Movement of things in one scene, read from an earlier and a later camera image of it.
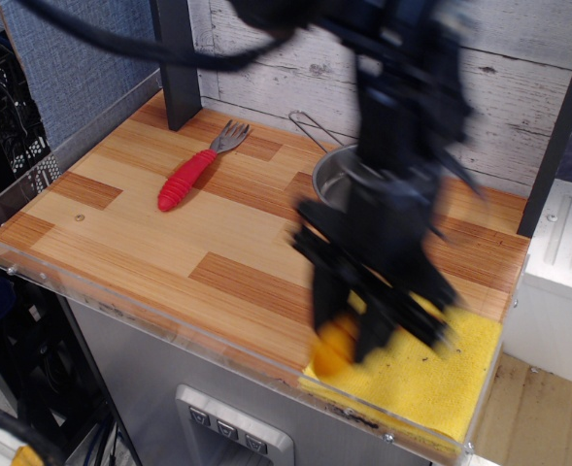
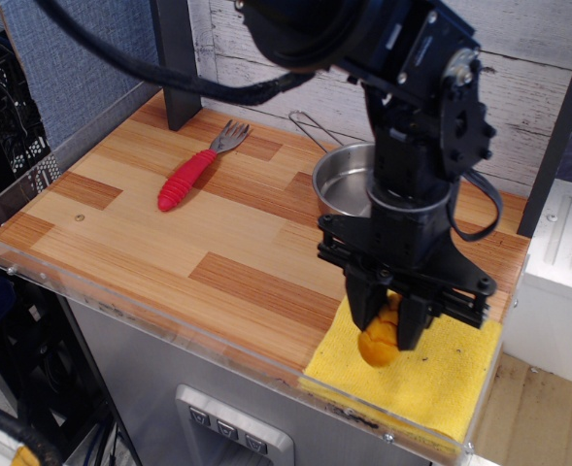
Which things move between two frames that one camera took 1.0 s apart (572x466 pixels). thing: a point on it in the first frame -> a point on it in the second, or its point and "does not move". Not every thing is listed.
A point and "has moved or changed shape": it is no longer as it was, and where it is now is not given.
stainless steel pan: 333,172 does not move
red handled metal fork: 178,184 does not move
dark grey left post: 181,84 does not move
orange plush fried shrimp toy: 333,346 has moved or changed shape
